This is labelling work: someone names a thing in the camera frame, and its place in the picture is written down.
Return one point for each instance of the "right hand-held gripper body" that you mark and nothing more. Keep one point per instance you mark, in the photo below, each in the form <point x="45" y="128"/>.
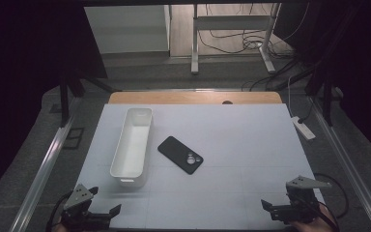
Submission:
<point x="302" y="183"/>

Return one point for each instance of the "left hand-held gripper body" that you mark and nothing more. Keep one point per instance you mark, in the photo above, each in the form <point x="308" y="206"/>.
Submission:
<point x="77" y="197"/>

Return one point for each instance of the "white plastic bin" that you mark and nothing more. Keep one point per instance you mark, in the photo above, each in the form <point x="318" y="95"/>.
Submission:
<point x="132" y="148"/>

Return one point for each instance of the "black phone case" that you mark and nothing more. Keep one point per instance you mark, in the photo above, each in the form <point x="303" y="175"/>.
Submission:
<point x="177" y="153"/>

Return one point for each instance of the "person's left hand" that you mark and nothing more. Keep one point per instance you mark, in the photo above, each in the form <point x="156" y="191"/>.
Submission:
<point x="59" y="228"/>

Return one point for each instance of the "person's right hand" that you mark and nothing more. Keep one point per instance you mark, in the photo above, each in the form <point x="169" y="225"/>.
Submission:
<point x="325" y="225"/>

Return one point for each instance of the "white power strip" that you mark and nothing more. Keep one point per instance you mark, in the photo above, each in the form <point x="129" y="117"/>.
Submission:
<point x="303" y="129"/>

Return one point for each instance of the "white table mat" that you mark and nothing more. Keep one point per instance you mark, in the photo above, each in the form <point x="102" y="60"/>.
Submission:
<point x="238" y="138"/>

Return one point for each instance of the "black metal stand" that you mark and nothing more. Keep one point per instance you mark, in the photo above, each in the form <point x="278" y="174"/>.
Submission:
<point x="64" y="103"/>
<point x="328" y="103"/>

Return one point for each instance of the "black table grommet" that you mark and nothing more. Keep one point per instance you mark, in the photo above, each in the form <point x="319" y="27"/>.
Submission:
<point x="227" y="102"/>

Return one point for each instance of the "dark curtain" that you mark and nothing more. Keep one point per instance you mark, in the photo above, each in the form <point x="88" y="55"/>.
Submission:
<point x="19" y="64"/>
<point x="360" y="64"/>

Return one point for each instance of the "white cabinet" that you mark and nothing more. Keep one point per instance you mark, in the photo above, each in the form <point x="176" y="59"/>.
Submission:
<point x="128" y="29"/>

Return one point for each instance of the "aluminium rail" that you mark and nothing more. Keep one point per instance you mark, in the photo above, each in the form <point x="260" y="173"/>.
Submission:
<point x="351" y="167"/>
<point x="42" y="174"/>

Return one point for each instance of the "white metal desk frame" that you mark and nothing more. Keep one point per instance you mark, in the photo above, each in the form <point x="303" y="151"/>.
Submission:
<point x="232" y="23"/>

